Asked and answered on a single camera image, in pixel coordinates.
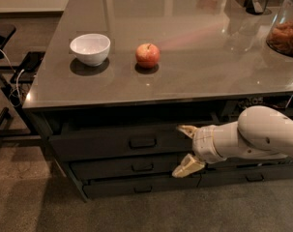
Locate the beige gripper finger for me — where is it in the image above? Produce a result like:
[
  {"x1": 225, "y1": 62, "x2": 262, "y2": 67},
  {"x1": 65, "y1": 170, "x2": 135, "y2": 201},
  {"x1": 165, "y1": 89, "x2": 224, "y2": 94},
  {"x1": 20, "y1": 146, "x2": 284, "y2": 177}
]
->
[
  {"x1": 177, "y1": 125, "x2": 198, "y2": 138},
  {"x1": 172, "y1": 154, "x2": 205, "y2": 178}
]

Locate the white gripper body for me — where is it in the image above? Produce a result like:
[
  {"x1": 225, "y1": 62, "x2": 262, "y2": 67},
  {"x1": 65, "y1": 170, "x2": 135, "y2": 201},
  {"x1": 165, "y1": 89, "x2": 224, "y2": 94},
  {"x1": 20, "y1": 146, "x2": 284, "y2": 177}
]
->
[{"x1": 192, "y1": 125, "x2": 225, "y2": 164}]

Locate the grey top drawer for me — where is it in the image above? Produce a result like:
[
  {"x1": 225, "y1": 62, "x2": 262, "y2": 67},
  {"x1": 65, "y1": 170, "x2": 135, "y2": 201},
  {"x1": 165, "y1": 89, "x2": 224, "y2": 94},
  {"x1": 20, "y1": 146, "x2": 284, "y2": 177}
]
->
[{"x1": 49, "y1": 124, "x2": 191, "y2": 161}]

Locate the grey drawer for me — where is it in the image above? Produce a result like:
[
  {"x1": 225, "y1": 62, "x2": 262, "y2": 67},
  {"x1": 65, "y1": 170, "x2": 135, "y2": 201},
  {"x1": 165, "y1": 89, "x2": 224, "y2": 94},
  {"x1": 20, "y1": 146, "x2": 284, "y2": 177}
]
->
[
  {"x1": 83, "y1": 174, "x2": 201, "y2": 199},
  {"x1": 71, "y1": 153, "x2": 186, "y2": 180},
  {"x1": 49, "y1": 124, "x2": 191, "y2": 161}
]

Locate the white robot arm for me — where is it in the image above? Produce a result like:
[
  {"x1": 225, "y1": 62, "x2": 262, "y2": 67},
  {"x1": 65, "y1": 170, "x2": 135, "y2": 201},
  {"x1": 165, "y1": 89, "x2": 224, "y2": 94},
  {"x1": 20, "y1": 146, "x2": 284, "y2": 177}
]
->
[{"x1": 172, "y1": 105, "x2": 293, "y2": 178}]

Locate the grey middle drawer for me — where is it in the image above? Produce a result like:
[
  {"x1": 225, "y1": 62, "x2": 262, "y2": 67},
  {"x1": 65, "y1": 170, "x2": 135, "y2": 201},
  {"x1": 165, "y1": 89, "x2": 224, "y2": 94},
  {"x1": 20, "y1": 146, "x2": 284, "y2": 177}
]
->
[{"x1": 71, "y1": 153, "x2": 186, "y2": 180}]

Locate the right lower drawer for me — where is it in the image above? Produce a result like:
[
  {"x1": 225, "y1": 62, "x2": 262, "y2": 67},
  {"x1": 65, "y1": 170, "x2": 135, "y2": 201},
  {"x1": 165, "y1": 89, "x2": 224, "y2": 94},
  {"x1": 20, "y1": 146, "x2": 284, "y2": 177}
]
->
[{"x1": 198, "y1": 159, "x2": 293, "y2": 188}]

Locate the grey bottom drawer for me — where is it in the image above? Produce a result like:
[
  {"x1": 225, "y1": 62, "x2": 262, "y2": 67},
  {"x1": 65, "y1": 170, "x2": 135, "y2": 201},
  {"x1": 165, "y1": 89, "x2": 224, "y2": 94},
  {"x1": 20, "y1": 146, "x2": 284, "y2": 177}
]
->
[{"x1": 83, "y1": 174, "x2": 201, "y2": 199}]

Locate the red apple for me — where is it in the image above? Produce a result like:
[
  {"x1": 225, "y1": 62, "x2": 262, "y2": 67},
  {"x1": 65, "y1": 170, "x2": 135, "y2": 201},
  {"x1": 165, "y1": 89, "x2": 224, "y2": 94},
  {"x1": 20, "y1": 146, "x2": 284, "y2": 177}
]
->
[{"x1": 135, "y1": 43, "x2": 160, "y2": 69}]

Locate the grey counter cabinet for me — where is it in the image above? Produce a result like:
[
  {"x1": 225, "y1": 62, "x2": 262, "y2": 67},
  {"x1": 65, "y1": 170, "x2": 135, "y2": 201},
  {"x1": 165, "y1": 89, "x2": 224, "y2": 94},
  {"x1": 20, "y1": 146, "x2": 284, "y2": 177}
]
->
[{"x1": 24, "y1": 0, "x2": 293, "y2": 199}]

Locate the white ceramic bowl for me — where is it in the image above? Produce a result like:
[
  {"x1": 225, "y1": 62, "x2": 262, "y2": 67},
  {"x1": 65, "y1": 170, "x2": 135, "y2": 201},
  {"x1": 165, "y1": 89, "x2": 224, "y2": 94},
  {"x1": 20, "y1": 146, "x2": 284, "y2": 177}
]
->
[{"x1": 70, "y1": 34, "x2": 110, "y2": 67}]

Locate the glass jar with snacks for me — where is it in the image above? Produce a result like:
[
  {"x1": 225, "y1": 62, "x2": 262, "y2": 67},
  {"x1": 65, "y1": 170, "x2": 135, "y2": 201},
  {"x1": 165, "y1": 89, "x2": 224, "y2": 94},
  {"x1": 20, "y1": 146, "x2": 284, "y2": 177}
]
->
[{"x1": 266, "y1": 0, "x2": 293, "y2": 56}]

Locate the black side stand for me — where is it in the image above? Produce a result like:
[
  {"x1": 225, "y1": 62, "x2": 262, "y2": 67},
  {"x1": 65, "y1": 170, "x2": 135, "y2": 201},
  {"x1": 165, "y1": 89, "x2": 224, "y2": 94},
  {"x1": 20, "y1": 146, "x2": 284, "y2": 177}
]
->
[{"x1": 0, "y1": 24, "x2": 44, "y2": 137}]

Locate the metal top drawer handle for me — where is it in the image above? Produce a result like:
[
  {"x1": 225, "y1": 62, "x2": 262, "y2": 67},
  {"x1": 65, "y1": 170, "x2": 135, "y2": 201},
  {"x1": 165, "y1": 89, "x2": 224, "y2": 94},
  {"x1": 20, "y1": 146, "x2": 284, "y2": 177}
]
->
[{"x1": 129, "y1": 138, "x2": 157, "y2": 149}]

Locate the white cable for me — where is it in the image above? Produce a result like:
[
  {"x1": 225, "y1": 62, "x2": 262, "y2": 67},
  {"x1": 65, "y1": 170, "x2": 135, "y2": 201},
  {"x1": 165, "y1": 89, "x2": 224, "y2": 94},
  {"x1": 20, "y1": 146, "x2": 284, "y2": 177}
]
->
[{"x1": 0, "y1": 45, "x2": 26, "y2": 108}]

